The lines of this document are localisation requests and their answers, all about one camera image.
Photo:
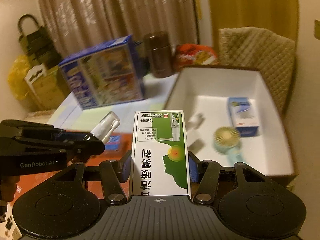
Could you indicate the wall socket plate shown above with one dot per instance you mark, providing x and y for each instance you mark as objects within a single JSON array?
[{"x": 316, "y": 30}]

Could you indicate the beige curtain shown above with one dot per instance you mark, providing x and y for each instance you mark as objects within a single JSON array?
[{"x": 78, "y": 24}]

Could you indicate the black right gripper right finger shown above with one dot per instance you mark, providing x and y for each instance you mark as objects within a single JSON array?
[{"x": 206, "y": 174}]

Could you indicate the teal handheld mini fan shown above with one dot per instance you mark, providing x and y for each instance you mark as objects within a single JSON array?
[{"x": 227, "y": 141}]

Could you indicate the light blue medicine box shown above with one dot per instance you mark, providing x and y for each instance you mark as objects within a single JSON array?
[{"x": 243, "y": 117}]

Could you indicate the green white spray box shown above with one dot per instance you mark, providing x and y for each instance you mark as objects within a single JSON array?
[{"x": 160, "y": 165}]

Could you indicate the red instant rice bowl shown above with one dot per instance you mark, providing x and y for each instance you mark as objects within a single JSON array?
[{"x": 193, "y": 54}]

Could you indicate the white spray nozzle bottle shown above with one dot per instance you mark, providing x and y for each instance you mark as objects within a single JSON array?
[{"x": 103, "y": 130}]

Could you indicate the blue milk carton box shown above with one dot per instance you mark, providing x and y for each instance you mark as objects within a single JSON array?
[{"x": 106, "y": 74}]

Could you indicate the brown cardboard storage box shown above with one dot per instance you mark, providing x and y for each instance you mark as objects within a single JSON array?
[{"x": 204, "y": 95}]

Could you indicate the black folding cart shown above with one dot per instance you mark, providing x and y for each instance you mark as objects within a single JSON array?
[{"x": 38, "y": 46}]

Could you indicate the white power adapter cube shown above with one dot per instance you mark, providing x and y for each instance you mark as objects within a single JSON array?
[{"x": 196, "y": 146}]

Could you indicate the blue white small box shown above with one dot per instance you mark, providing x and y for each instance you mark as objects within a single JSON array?
[{"x": 114, "y": 144}]

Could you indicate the cardboard boxes on floor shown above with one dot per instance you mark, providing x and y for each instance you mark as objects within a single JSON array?
[{"x": 47, "y": 86}]

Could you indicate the yellow plastic bag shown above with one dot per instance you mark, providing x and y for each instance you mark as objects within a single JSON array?
[{"x": 16, "y": 81}]

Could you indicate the person left hand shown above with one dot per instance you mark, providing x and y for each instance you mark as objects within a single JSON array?
[{"x": 8, "y": 187}]

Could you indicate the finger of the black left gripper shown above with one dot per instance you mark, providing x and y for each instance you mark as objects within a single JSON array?
[
  {"x": 18, "y": 129},
  {"x": 64, "y": 146}
]

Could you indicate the white usb charger plug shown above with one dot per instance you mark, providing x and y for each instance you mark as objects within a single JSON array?
[{"x": 195, "y": 121}]

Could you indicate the brown thermos flask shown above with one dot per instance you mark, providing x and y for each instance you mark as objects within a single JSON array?
[{"x": 158, "y": 49}]

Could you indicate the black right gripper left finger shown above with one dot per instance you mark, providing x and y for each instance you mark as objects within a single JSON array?
[{"x": 112, "y": 174}]

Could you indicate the quilted beige chair cover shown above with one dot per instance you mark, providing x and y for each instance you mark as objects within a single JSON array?
[{"x": 271, "y": 54}]

